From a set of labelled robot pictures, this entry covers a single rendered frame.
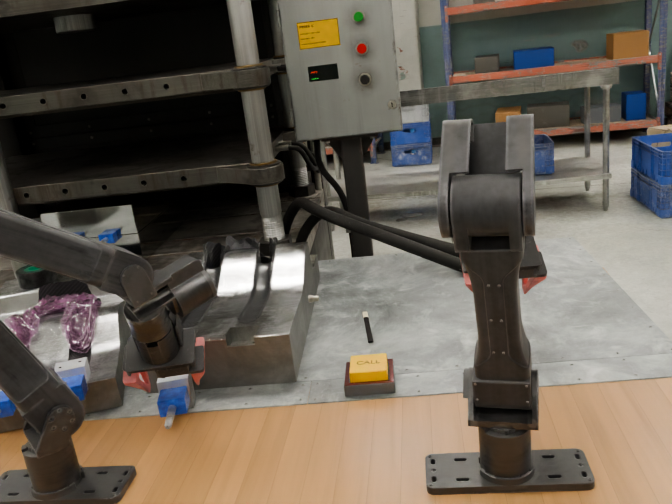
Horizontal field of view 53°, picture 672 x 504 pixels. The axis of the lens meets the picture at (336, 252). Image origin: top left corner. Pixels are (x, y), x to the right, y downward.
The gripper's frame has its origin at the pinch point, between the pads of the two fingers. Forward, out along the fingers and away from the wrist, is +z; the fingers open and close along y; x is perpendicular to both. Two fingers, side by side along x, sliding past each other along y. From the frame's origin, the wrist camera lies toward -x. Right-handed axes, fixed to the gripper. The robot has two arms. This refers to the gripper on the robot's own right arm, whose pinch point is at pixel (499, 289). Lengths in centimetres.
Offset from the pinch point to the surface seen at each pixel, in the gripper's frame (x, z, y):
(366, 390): 12.8, 5.9, 22.8
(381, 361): 8.0, 5.4, 20.1
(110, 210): -70, 37, 94
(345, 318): -13.6, 21.9, 27.1
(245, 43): -84, -1, 47
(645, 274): -151, 192, -112
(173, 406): 15, 2, 52
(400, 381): 10.1, 8.5, 17.4
